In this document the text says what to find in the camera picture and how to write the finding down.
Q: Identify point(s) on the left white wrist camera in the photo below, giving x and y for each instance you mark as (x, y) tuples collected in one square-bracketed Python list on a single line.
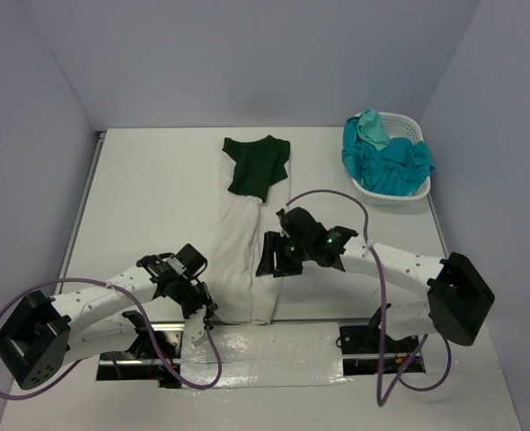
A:
[(197, 325)]

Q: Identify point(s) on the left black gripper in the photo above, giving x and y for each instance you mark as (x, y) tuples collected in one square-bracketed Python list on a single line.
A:
[(205, 300)]

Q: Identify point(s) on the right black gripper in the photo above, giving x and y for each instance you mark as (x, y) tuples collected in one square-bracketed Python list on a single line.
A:
[(274, 241)]

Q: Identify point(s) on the teal t-shirt in basket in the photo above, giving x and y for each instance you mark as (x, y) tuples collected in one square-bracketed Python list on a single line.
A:
[(397, 170)]

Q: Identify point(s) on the white and green t-shirt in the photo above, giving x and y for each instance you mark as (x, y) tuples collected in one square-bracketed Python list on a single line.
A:
[(254, 182)]

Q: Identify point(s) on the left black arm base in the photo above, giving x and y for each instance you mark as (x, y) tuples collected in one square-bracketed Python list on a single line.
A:
[(137, 344)]

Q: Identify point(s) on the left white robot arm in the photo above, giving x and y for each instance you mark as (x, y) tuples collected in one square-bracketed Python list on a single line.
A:
[(44, 333)]

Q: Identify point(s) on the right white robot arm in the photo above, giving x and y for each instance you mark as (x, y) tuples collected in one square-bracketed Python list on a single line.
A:
[(453, 298)]

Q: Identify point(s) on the silver tape sheet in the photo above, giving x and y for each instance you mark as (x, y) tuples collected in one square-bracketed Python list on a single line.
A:
[(279, 355)]

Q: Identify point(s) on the white plastic laundry basket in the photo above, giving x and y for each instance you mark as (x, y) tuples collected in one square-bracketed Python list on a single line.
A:
[(397, 125)]

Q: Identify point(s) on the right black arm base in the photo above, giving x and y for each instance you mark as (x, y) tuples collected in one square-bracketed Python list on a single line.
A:
[(365, 339)]

